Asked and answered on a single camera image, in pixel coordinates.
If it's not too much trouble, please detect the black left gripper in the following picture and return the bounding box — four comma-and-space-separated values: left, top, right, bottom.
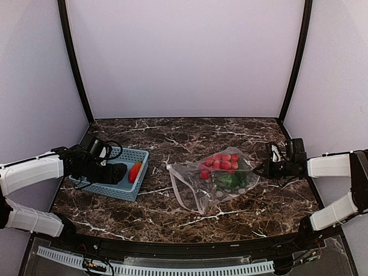
82, 159, 121, 185

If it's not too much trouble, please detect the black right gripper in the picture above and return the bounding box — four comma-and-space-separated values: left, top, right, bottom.
254, 157, 295, 180

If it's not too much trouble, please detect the orange yellow fake mango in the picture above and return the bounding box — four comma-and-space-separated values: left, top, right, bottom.
128, 162, 142, 183

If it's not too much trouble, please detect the green fake vegetable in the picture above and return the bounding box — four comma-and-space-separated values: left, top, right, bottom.
215, 171, 247, 190

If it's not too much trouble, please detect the red fake grape bunch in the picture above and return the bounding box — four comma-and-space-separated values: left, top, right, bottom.
199, 153, 239, 180

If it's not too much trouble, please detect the clear zip top bag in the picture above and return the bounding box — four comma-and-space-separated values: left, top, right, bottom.
167, 147, 260, 214

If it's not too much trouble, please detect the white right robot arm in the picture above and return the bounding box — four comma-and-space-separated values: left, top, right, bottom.
253, 138, 367, 250

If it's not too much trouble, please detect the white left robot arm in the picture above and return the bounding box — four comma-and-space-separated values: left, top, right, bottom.
1, 134, 128, 251

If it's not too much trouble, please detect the light blue plastic basket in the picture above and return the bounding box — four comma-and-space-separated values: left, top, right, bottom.
69, 147, 149, 202

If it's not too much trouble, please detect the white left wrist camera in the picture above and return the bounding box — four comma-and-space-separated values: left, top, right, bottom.
90, 137, 107, 166

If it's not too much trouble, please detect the black front rail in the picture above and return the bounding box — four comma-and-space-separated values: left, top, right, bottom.
34, 224, 343, 261

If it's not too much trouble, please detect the white slotted cable duct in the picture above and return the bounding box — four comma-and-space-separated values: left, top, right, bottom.
36, 246, 275, 276

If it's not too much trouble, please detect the black right frame post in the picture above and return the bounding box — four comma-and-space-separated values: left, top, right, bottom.
278, 0, 313, 125

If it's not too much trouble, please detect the black frame post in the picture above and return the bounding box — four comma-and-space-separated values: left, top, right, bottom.
57, 0, 94, 125
278, 0, 313, 125

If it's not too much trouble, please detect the black left frame post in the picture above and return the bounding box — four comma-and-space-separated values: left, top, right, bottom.
57, 0, 94, 125

